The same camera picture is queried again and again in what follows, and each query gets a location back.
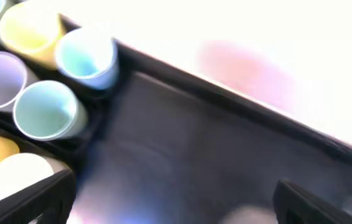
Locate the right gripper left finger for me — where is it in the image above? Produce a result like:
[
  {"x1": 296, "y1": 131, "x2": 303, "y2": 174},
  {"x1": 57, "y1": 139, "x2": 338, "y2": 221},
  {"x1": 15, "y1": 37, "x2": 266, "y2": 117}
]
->
[{"x1": 0, "y1": 169, "x2": 77, "y2": 224}]

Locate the black tray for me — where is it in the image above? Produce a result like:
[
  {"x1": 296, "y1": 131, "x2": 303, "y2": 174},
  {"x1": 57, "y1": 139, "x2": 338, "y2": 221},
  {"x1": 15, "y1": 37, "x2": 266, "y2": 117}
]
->
[{"x1": 0, "y1": 14, "x2": 123, "y2": 175}]

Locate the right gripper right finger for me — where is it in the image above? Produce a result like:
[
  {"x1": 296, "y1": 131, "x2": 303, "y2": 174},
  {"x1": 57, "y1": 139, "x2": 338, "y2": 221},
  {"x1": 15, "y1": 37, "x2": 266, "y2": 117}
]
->
[{"x1": 272, "y1": 179, "x2": 352, "y2": 224}]

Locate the blue cup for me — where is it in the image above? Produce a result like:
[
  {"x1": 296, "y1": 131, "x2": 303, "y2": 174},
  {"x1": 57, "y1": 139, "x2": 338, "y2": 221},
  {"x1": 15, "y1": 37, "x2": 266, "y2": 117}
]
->
[{"x1": 54, "y1": 27, "x2": 120, "y2": 91}]

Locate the white cup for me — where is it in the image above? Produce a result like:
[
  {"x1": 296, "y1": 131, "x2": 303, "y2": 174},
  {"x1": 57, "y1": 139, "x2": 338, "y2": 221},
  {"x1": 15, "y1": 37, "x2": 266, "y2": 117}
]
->
[{"x1": 0, "y1": 152, "x2": 55, "y2": 208}]

